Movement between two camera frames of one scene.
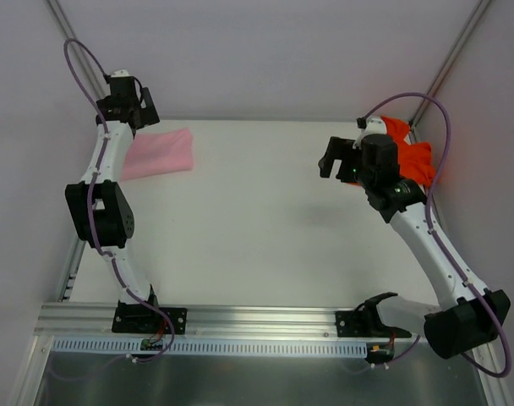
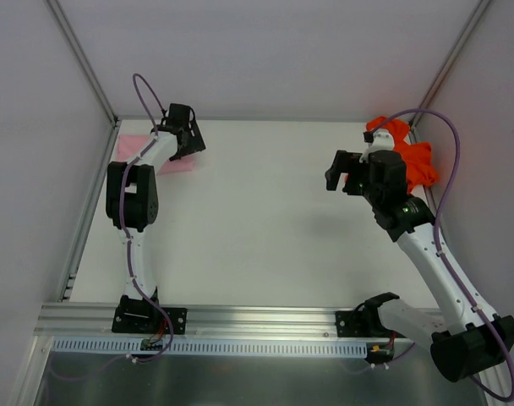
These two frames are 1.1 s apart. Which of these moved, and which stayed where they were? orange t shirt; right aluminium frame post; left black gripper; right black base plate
Moved: left black gripper
Stayed: right aluminium frame post; orange t shirt; right black base plate
